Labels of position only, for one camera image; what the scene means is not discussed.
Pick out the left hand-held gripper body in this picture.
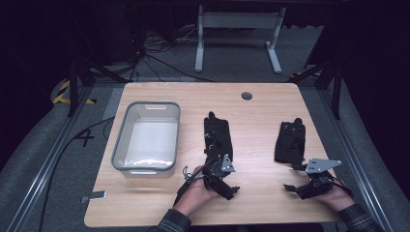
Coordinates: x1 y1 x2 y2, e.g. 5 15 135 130
200 154 241 201

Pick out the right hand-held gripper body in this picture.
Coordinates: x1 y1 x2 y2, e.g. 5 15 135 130
295 158 343 201

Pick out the long black glove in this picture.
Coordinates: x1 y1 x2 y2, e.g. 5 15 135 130
203 111 234 162

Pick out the short black glove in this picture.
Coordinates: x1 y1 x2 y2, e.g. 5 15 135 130
274 117 307 165

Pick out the white plastic bin grey rim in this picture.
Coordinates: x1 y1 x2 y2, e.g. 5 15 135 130
110 101 182 179

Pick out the person's right hand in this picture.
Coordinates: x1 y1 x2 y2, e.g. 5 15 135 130
313 181 356 214

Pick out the person's left hand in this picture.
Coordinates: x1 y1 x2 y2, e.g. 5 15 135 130
173 165 220 218

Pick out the black metal stand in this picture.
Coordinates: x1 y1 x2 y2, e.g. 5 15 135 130
289 60 343 121
67 57 131 118

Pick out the yellow black hazard tape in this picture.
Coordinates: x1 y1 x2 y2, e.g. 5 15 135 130
52 79 98 105

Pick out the right hand-held gripper black cable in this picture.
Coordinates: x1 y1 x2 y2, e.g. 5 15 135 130
330 177 354 198

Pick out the hand-held gripper black cable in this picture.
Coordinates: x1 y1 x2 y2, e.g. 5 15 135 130
173 165 207 207
330 177 354 198

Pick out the left hand-held gripper black cable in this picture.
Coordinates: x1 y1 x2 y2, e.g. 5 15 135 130
173 165 207 207

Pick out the aluminium floor rail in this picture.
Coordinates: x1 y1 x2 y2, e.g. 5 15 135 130
317 89 394 231
5 86 95 232

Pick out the grey metal bracket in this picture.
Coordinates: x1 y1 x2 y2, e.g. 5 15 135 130
79 190 107 204

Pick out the bundle of floor cables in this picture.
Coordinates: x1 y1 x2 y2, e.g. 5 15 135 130
128 24 216 83

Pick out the white desk frame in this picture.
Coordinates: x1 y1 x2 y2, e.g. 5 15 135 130
194 4 287 74

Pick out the long black floor cable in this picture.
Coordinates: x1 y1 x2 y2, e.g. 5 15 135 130
38 116 116 232

